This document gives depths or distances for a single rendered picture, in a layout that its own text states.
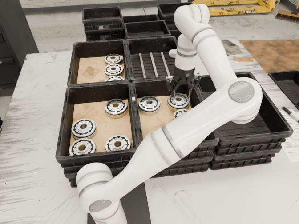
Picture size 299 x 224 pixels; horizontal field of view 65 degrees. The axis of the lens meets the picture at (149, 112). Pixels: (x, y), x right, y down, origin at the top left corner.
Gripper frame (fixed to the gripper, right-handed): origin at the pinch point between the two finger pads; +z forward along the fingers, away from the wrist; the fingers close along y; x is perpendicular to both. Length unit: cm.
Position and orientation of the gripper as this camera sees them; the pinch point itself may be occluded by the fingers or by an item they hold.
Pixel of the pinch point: (180, 94)
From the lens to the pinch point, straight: 94.7
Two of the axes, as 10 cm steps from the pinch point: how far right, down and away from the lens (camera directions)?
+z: -0.1, 7.0, 7.2
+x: -1.6, -7.1, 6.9
